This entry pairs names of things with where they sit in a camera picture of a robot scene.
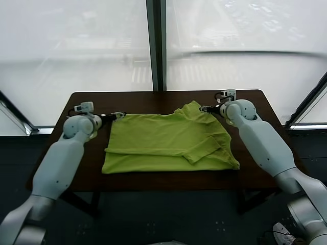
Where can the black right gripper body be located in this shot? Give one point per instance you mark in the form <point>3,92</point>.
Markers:
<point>214,109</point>

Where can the white sneaker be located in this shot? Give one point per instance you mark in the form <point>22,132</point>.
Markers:
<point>283,233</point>

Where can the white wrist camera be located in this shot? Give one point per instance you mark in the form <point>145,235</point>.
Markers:
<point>228,95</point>
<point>85,107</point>

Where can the lime green printed t-shirt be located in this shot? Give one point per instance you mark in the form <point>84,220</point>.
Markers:
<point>158,137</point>

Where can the slanted dark window frame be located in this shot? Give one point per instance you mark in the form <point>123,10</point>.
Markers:
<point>306,104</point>

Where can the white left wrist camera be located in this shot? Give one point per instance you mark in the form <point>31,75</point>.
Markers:
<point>85,107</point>

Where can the slanted grey window frame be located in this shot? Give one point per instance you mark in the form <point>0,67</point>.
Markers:
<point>18,113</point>

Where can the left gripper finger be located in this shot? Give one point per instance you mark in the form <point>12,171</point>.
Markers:
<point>118,114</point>
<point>120,117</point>

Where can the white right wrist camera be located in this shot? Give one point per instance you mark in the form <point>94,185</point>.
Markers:
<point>228,95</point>

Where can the grey robot torso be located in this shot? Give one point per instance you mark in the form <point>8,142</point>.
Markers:
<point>172,242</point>

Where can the dark grey vertical window post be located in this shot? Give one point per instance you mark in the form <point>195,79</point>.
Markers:
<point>157,46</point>

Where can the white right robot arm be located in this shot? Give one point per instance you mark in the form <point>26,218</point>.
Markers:
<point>268,148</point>

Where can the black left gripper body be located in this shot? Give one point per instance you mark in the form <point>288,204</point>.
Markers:
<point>108,118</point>

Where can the grey curved outdoor rail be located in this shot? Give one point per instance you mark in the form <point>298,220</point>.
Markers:
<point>242,53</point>

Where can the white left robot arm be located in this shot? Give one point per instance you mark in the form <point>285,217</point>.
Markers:
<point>58,166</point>

